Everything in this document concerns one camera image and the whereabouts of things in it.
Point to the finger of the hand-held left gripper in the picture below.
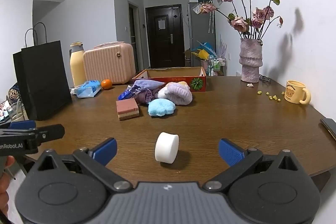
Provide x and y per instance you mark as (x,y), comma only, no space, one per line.
(23,124)
(52,132)

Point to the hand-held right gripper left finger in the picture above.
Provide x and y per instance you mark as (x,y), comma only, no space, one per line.
(105,151)

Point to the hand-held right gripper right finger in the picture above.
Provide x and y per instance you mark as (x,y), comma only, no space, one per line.
(231,151)

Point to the pink layered sponge block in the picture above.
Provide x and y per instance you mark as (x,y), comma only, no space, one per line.
(127,109)

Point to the white foam cylinder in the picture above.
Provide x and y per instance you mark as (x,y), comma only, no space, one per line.
(166,148)

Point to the blue fluffy plush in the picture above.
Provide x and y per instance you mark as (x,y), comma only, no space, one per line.
(160,107)

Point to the purple yellow fuzzy hat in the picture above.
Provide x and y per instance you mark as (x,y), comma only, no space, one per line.
(179,94)

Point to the cardboard box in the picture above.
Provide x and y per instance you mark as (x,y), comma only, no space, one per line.
(183,71)

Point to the person's left hand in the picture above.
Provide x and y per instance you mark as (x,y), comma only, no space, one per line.
(4,195)

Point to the clear glass cup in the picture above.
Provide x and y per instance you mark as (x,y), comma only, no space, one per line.
(15,112)

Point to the tablet screen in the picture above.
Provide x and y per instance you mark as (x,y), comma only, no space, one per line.
(4,111)

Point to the wicker ball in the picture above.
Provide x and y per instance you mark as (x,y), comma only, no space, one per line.
(13,93)

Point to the black paper bag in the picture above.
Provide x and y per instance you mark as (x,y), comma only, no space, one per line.
(44,79)

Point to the blue wipes pack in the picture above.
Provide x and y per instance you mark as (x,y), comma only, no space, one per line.
(88,88)

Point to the blue snack packet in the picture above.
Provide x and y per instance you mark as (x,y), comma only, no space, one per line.
(125,95)

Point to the orange fruit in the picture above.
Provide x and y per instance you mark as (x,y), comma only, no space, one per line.
(106,84)

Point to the yellow thermos bottle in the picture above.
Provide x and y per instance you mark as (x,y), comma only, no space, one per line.
(77,66)

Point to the scattered yellow crumbs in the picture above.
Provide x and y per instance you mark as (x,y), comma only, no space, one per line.
(274,96)

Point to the black eyeglasses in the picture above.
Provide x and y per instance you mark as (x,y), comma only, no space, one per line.
(265,79)

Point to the yellow bear mug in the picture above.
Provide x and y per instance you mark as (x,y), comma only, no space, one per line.
(294,92)

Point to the pink ribbed suitcase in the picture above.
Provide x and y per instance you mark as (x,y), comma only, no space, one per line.
(107,64)

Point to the trolley cart with bottles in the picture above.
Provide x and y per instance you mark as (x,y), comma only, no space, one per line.
(216,65)

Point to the pink bin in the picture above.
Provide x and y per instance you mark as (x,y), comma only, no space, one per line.
(204,64)

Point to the purple textured vase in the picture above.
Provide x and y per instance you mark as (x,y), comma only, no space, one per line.
(250,61)

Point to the black phone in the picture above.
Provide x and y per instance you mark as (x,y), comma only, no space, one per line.
(329,127)

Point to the blue and yellow stools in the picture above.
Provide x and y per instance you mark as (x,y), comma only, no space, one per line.
(200,53)

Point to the brown floor carton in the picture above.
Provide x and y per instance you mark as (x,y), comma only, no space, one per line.
(187,54)

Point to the dark entrance door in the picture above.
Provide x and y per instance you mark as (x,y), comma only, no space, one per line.
(162,50)

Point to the grey refrigerator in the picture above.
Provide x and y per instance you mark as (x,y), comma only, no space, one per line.
(202,29)

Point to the white folded umbrella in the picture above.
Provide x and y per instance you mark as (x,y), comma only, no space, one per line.
(210,24)

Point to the purple wall decoration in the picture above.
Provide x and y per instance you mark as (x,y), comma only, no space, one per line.
(223,48)

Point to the side door frame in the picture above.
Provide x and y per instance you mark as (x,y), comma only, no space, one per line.
(132,37)

